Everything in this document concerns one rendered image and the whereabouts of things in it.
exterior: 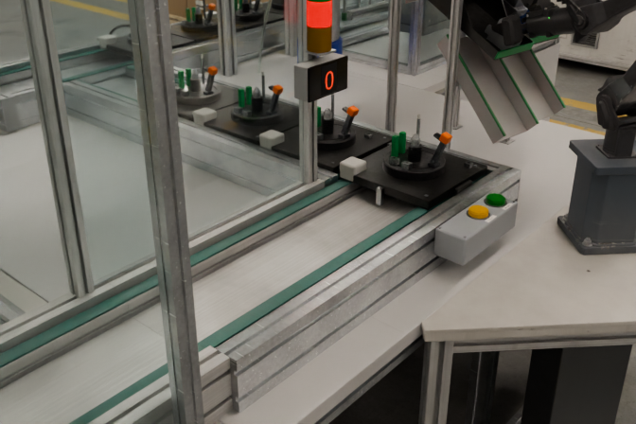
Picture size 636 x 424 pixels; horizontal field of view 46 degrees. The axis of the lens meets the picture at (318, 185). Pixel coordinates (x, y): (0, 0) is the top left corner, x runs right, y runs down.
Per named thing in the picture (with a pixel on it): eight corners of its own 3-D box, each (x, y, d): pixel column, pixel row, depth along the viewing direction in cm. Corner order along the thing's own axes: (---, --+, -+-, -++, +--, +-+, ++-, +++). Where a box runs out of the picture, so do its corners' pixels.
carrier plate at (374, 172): (486, 173, 171) (487, 165, 170) (428, 210, 155) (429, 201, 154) (400, 146, 185) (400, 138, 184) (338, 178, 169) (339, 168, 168)
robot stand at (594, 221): (648, 253, 157) (668, 166, 148) (581, 255, 156) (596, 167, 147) (618, 220, 170) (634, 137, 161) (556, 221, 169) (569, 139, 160)
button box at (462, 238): (515, 226, 159) (519, 201, 156) (463, 267, 144) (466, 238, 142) (485, 216, 163) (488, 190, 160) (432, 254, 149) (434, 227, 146)
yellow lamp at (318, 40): (336, 49, 151) (337, 25, 148) (320, 54, 147) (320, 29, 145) (318, 44, 154) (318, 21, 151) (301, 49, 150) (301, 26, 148)
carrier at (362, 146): (396, 145, 186) (397, 97, 181) (333, 176, 170) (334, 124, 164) (322, 122, 200) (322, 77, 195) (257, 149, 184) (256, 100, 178)
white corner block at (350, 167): (366, 177, 169) (367, 160, 167) (354, 184, 166) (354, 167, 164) (350, 171, 172) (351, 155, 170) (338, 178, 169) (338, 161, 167)
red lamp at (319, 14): (337, 25, 148) (337, -1, 146) (320, 29, 145) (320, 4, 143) (318, 20, 151) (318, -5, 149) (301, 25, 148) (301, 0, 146)
